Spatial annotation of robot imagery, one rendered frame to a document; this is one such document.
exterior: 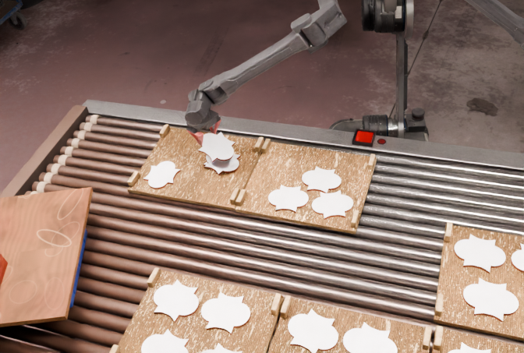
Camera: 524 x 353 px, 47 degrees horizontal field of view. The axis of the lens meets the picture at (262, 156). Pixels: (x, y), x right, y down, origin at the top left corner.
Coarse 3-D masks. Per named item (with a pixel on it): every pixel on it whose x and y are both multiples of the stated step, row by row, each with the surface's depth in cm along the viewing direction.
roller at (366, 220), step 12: (48, 168) 230; (60, 168) 229; (72, 168) 228; (96, 180) 224; (108, 180) 222; (120, 180) 221; (360, 216) 196; (372, 216) 196; (384, 228) 193; (396, 228) 192; (408, 228) 191; (420, 228) 190; (432, 228) 189; (444, 228) 189
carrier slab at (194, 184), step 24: (168, 144) 230; (192, 144) 228; (240, 144) 225; (144, 168) 221; (192, 168) 218; (240, 168) 216; (144, 192) 212; (168, 192) 211; (192, 192) 209; (216, 192) 208
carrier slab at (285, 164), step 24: (288, 144) 223; (264, 168) 215; (288, 168) 213; (312, 168) 212; (336, 168) 211; (360, 168) 210; (264, 192) 206; (312, 192) 204; (360, 192) 201; (264, 216) 199; (288, 216) 197; (312, 216) 196
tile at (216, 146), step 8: (208, 136) 214; (216, 136) 215; (224, 136) 215; (208, 144) 212; (216, 144) 213; (224, 144) 213; (232, 144) 213; (208, 152) 210; (216, 152) 211; (224, 152) 211; (232, 152) 211; (224, 160) 209
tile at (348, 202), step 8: (320, 192) 202; (336, 192) 201; (320, 200) 199; (328, 200) 199; (336, 200) 198; (344, 200) 198; (312, 208) 198; (320, 208) 197; (328, 208) 196; (336, 208) 196; (344, 208) 196; (328, 216) 194; (336, 216) 195; (344, 216) 194
